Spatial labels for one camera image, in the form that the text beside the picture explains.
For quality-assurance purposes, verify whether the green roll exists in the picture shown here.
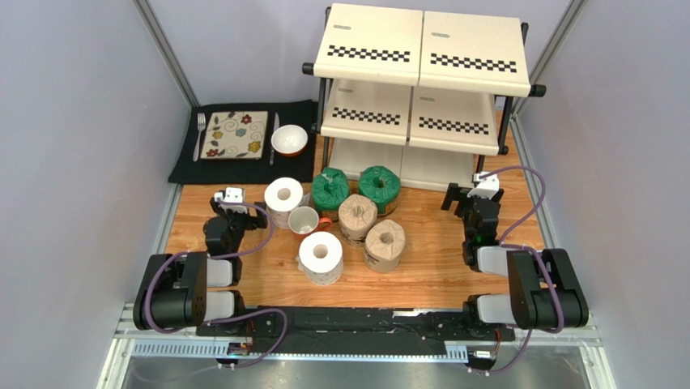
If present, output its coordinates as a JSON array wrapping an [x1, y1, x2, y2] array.
[[311, 167, 351, 222], [358, 165, 401, 217]]

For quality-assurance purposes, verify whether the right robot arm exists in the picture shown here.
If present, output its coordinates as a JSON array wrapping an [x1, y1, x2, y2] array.
[[441, 183, 590, 331]]

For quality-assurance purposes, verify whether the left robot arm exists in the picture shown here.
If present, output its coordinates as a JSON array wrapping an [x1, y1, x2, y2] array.
[[132, 194, 275, 333]]

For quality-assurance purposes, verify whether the cream checkered three-tier shelf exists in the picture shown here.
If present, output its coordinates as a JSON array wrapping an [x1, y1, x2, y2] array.
[[302, 3, 546, 191]]

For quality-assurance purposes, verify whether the white paper roll back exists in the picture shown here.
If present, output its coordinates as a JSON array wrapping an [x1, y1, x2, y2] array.
[[264, 177, 309, 229]]

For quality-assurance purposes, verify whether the white paper roll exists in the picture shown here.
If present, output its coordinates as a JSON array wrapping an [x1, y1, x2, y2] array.
[[264, 177, 309, 229], [296, 232, 344, 286]]

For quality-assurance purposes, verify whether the floral square plate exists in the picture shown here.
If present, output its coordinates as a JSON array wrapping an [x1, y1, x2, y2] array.
[[199, 111, 268, 160]]

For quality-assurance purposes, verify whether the white paper roll front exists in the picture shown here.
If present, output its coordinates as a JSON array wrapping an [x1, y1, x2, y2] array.
[[296, 232, 344, 286]]

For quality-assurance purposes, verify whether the white orange bowl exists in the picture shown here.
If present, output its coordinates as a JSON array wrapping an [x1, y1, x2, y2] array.
[[274, 125, 309, 157]]

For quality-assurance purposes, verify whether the brown wrapped roll front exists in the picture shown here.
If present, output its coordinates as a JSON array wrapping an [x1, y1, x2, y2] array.
[[364, 220, 407, 273]]

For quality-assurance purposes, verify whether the brown wrapped roll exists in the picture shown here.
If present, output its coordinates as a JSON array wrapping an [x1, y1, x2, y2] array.
[[339, 194, 377, 247], [364, 220, 407, 273]]

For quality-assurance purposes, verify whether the silver knife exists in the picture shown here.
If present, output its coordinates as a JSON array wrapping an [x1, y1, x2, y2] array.
[[269, 113, 280, 166]]

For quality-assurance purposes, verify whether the silver fork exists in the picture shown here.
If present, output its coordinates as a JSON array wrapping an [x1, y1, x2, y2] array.
[[193, 112, 207, 162]]

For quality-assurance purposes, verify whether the brown wrapped roll back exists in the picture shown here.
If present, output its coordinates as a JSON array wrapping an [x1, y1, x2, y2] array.
[[339, 194, 377, 247]]

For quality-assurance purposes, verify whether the black placemat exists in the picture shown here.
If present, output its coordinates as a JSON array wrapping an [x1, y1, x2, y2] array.
[[168, 100, 317, 185]]

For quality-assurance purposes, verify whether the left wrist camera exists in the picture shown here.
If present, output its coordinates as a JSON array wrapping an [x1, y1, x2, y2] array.
[[213, 186, 245, 206]]

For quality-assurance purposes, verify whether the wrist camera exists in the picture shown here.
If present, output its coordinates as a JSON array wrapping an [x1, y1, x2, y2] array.
[[213, 186, 245, 206], [467, 172, 500, 199]]

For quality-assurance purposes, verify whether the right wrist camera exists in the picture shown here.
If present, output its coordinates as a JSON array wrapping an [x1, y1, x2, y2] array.
[[467, 172, 500, 199]]

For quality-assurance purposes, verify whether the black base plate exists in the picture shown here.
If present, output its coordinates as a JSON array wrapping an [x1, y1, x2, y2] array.
[[196, 306, 516, 356]]

